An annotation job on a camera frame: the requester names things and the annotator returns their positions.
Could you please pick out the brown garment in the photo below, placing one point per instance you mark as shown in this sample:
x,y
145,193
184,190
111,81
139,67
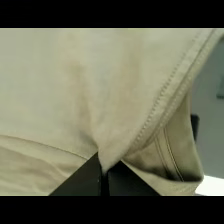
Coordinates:
x,y
83,93

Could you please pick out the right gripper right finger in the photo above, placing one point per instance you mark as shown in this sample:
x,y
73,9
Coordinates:
x,y
130,183

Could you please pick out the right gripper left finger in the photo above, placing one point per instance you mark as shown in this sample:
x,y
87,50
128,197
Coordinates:
x,y
85,180

